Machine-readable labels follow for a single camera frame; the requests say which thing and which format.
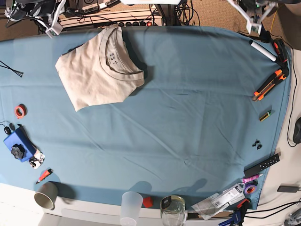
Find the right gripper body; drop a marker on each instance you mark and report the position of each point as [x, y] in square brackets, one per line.
[47, 12]

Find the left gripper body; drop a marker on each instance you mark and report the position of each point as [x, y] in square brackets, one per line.
[254, 11]

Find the beige T-shirt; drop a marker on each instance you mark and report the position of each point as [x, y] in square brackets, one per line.
[99, 71]

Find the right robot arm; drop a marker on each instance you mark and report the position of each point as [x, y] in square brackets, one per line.
[18, 11]

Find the white marker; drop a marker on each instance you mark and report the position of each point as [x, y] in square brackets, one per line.
[262, 50]

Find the orange black clamp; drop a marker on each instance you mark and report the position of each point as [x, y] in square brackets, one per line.
[281, 58]

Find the orange black utility knife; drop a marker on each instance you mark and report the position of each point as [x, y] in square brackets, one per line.
[273, 80]

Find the black power strip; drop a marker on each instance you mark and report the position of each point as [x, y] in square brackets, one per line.
[135, 23]

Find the blue table cloth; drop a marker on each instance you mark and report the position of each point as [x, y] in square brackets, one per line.
[188, 130]

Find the red tape roll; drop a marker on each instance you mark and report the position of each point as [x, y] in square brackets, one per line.
[20, 111]

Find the small black clips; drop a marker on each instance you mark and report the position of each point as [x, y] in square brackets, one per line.
[257, 144]

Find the blue box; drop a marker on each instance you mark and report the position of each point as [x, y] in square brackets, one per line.
[19, 137]

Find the black star knob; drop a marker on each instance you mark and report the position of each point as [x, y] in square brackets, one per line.
[18, 151]

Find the white small caster wheel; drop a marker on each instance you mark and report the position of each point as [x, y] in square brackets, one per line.
[37, 160]

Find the black remote control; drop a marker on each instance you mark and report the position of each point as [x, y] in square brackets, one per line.
[260, 165]

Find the red marker pen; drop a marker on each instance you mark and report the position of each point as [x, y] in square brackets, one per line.
[44, 175]

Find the purple tube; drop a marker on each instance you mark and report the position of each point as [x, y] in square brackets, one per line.
[252, 178]

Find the purple tape roll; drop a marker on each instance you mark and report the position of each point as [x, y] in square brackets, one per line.
[250, 188]

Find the grey mug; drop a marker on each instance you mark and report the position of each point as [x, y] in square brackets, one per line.
[46, 196]

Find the clear plastic package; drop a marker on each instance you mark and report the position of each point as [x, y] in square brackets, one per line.
[218, 202]

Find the blue bar clamp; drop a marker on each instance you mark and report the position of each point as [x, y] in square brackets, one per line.
[237, 218]

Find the translucent plastic cup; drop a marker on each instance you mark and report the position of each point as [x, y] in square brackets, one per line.
[131, 204]

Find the glass jar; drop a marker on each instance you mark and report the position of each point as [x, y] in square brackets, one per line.
[172, 210]

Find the red small cap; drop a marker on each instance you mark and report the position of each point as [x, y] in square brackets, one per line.
[148, 202]

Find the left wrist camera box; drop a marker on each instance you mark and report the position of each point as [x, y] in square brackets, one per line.
[253, 27]

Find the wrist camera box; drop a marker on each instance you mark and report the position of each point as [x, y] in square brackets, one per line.
[54, 30]
[253, 27]

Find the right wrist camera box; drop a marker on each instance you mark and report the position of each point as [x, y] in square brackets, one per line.
[54, 30]

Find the blue black clamp handle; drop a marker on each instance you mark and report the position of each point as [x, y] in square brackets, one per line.
[265, 35]

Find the black cable tie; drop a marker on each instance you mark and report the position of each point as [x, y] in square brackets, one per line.
[13, 70]
[3, 64]

